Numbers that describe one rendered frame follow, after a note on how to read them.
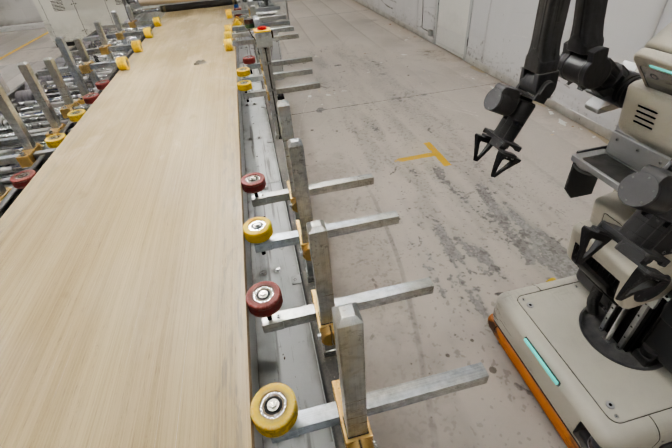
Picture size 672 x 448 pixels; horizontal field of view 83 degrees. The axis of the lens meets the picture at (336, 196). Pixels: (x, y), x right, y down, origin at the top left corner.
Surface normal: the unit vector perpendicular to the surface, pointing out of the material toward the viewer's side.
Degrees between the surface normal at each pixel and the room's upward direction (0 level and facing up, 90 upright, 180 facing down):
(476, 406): 0
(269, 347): 0
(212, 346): 0
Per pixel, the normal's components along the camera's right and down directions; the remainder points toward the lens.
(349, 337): 0.22, 0.56
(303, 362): -0.07, -0.81
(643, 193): -0.88, -0.23
